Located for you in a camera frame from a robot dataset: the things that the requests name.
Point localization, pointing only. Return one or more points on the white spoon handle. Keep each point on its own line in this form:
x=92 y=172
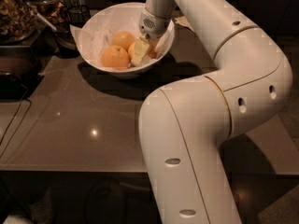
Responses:
x=41 y=18

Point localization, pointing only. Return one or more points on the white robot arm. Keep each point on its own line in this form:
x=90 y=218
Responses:
x=183 y=124

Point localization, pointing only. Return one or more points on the large glass nut jar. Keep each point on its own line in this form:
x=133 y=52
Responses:
x=17 y=22

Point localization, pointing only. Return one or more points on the black wire holder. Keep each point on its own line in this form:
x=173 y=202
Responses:
x=79 y=15

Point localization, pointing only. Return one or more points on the black appliance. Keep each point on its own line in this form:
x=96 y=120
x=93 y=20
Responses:
x=19 y=72

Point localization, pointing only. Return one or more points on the folded paper napkins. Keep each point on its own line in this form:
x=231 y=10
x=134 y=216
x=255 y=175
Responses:
x=182 y=21

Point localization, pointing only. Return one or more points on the white paper bowl liner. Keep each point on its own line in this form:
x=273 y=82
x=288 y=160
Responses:
x=96 y=28

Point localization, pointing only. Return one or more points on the white ceramic bowl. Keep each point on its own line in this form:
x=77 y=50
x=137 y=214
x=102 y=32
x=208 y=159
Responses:
x=102 y=67

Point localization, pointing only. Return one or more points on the orange fruit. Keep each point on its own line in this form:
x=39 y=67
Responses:
x=115 y=57
x=123 y=39
x=152 y=53

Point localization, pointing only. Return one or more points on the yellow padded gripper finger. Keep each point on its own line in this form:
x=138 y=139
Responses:
x=139 y=50

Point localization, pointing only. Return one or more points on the orange fruit back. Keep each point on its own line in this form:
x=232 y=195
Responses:
x=123 y=39

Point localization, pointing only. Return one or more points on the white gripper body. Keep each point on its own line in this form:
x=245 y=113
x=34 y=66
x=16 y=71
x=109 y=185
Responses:
x=153 y=26

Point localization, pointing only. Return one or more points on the dark glass cup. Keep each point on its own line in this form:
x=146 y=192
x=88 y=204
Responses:
x=67 y=48

